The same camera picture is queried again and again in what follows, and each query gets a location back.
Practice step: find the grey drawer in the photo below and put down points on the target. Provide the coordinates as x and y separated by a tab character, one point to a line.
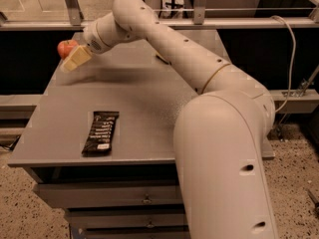
132	217
109	194
138	233

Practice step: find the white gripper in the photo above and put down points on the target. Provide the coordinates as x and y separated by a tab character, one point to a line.
92	41

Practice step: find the grey metal railing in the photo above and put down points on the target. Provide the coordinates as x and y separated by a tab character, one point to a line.
134	15

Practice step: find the bottom grey drawer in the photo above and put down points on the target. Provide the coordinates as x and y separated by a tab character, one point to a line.
138	233

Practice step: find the middle grey drawer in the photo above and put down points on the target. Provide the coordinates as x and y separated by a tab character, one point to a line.
132	217

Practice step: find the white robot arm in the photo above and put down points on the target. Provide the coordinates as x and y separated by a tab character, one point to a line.
218	136

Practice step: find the yellow sponge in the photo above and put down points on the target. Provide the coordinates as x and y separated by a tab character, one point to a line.
160	57

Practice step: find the top grey drawer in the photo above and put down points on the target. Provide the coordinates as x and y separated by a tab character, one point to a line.
109	194

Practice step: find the grey drawer cabinet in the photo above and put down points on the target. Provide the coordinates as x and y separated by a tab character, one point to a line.
130	151

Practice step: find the red apple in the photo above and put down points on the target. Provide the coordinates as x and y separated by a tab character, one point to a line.
65	47

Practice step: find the black rxbar chocolate wrapper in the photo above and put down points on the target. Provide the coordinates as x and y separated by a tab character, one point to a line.
99	140

